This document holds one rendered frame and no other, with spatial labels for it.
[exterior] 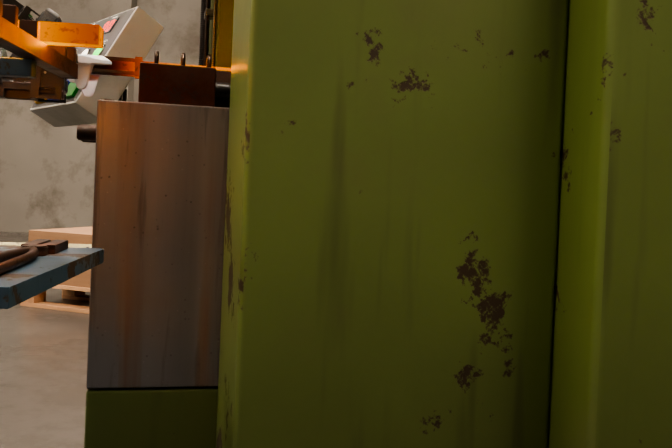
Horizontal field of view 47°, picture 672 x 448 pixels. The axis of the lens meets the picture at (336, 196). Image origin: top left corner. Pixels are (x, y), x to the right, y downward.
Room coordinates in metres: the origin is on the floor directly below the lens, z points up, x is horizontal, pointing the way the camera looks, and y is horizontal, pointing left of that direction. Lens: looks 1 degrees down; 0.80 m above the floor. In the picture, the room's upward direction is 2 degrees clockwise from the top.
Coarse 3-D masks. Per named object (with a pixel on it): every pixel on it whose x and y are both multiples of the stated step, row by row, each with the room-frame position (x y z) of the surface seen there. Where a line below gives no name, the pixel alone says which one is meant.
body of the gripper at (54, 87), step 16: (0, 48) 1.35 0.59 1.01; (0, 80) 1.33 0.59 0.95; (16, 80) 1.35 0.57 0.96; (32, 80) 1.34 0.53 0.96; (48, 80) 1.35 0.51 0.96; (64, 80) 1.35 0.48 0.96; (0, 96) 1.34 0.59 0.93; (16, 96) 1.36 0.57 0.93; (32, 96) 1.34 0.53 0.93; (48, 96) 1.35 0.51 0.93; (64, 96) 1.41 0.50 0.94
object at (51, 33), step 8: (40, 24) 0.87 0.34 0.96; (48, 24) 0.87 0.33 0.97; (56, 24) 0.87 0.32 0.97; (64, 24) 0.87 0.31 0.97; (72, 24) 0.87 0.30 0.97; (80, 24) 0.87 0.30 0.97; (88, 24) 0.87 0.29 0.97; (40, 32) 0.87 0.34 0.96; (48, 32) 0.87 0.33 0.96; (56, 32) 0.87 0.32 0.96; (64, 32) 0.87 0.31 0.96; (72, 32) 0.87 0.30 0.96; (80, 32) 0.87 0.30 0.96; (88, 32) 0.87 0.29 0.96; (96, 32) 0.87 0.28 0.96; (40, 40) 0.87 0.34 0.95; (48, 40) 0.87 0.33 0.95; (56, 40) 0.87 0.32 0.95; (64, 40) 0.87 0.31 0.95; (72, 40) 0.87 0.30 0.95; (80, 40) 0.87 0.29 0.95; (88, 40) 0.87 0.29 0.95; (96, 40) 0.87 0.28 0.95
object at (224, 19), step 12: (216, 0) 1.63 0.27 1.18; (228, 0) 1.63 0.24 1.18; (216, 12) 1.63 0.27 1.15; (228, 12) 1.63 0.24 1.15; (216, 24) 1.63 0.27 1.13; (228, 24) 1.63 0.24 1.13; (216, 36) 1.63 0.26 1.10; (228, 36) 1.63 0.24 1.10; (216, 48) 1.63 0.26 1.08; (228, 48) 1.63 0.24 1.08; (216, 60) 1.63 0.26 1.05; (228, 60) 1.63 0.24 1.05
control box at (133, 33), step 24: (96, 24) 2.00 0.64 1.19; (120, 24) 1.83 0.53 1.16; (144, 24) 1.83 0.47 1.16; (96, 48) 1.86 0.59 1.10; (120, 48) 1.80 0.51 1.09; (144, 48) 1.83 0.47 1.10; (96, 96) 1.76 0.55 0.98; (120, 96) 1.80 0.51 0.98; (48, 120) 2.00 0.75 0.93; (72, 120) 1.89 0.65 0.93; (96, 120) 1.79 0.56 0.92
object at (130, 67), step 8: (104, 56) 1.38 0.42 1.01; (112, 64) 1.39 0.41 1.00; (120, 64) 1.40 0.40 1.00; (128, 64) 1.40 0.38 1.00; (136, 64) 1.39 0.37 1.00; (176, 64) 1.41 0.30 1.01; (96, 72) 1.38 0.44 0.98; (104, 72) 1.38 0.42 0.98; (112, 72) 1.39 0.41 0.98; (120, 72) 1.39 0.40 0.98; (128, 72) 1.39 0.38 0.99; (136, 72) 1.39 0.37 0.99
